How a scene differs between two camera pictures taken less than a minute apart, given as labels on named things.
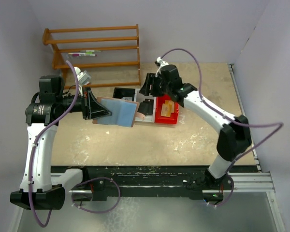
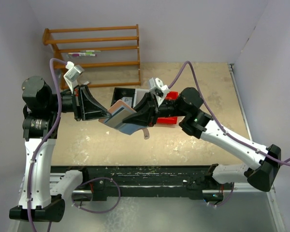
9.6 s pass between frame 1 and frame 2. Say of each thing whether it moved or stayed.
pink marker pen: stayed
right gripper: moved
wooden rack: stayed
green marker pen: stayed
